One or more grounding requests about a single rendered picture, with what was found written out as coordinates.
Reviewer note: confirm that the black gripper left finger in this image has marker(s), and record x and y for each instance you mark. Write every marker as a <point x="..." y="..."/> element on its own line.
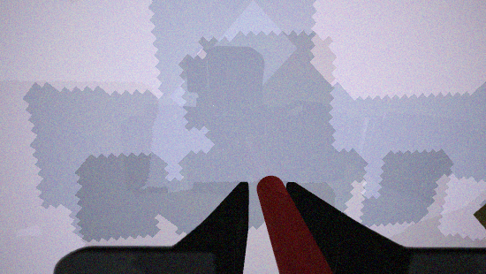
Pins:
<point x="216" y="246"/>

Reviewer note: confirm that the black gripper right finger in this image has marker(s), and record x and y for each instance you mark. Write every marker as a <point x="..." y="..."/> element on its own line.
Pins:
<point x="352" y="248"/>

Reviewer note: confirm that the red peg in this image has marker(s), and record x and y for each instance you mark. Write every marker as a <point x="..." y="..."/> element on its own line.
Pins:
<point x="294" y="247"/>

